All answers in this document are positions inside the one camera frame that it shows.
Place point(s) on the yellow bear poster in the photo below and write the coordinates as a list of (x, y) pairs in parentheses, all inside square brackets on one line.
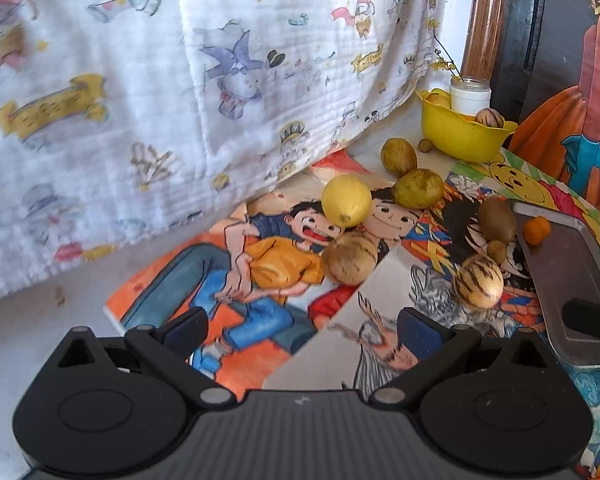
[(520, 182)]

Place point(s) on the orange dress painting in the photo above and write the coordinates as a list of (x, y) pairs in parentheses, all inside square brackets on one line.
[(555, 125)]

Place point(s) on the spiky-haired anime poster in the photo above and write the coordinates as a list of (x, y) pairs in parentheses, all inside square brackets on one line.
[(380, 305)]

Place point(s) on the yellow fruit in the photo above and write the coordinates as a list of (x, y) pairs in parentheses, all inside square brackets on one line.
[(439, 99)]

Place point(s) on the small brown longan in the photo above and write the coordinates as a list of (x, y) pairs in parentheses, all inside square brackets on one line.
[(496, 252)]

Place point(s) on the yellow-green passion fruit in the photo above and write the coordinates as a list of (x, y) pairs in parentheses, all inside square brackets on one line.
[(418, 188)]

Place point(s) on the brownish passion fruit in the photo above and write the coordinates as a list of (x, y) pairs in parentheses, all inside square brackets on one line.
[(399, 156)]

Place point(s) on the yellow flower sprig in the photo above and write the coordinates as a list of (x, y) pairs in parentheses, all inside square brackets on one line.
[(442, 62)]

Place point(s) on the brown kiwi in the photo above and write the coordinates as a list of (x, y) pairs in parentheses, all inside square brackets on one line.
[(497, 220)]

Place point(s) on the metal tray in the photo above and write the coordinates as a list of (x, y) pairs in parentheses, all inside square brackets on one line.
[(560, 270)]

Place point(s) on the cartoon boys poster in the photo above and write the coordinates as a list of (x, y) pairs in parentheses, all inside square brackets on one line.
[(260, 270)]

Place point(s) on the dark cabinet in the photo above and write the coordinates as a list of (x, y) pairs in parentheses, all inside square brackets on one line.
[(545, 35)]

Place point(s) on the wooden frame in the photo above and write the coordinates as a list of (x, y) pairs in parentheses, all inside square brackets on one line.
[(485, 20)]

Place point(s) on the yellow plastic bowl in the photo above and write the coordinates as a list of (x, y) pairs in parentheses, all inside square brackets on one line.
[(460, 140)]

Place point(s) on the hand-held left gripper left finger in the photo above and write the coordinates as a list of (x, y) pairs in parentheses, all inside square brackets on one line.
[(187, 327)]

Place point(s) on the yellow lemon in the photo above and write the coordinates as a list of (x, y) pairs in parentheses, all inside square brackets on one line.
[(346, 201)]

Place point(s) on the white jar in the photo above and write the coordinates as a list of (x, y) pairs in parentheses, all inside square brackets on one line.
[(470, 100)]

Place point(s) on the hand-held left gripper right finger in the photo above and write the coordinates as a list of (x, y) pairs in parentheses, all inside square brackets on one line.
[(420, 332)]

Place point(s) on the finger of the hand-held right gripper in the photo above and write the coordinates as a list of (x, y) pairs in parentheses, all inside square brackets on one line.
[(592, 322)]

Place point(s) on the small brown nut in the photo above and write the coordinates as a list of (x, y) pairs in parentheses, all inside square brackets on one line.
[(426, 146)]

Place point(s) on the white cartoon printed cloth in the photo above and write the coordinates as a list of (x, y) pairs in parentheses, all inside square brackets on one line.
[(130, 110)]

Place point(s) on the striped pepino melon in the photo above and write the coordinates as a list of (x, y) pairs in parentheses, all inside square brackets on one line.
[(490, 118), (349, 259), (478, 280)]

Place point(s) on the small orange kumquat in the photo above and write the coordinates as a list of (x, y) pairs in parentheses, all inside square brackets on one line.
[(536, 230)]

